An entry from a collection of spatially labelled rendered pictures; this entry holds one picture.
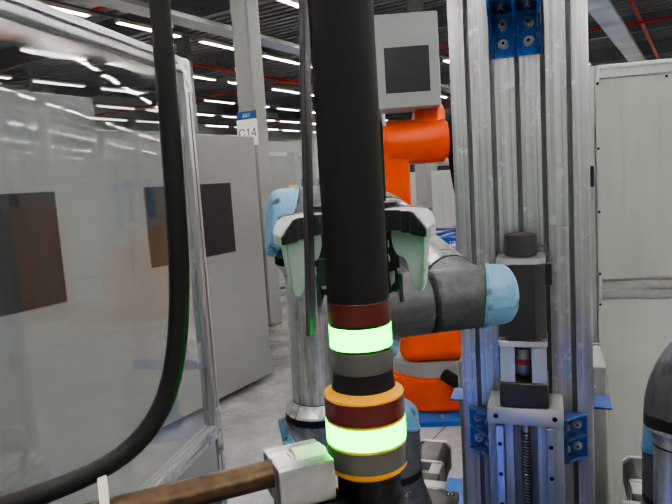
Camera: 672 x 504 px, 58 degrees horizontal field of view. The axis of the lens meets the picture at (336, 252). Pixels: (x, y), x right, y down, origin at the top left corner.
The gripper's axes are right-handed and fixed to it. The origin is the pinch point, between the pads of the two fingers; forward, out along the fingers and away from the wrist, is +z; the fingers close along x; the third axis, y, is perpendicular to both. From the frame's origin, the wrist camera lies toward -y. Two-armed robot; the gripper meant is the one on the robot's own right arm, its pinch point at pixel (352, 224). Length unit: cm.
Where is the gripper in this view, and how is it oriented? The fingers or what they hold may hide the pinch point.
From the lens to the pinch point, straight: 39.8
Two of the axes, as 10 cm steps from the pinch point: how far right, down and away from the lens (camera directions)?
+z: -0.5, 1.2, -9.9
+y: 0.6, 9.9, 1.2
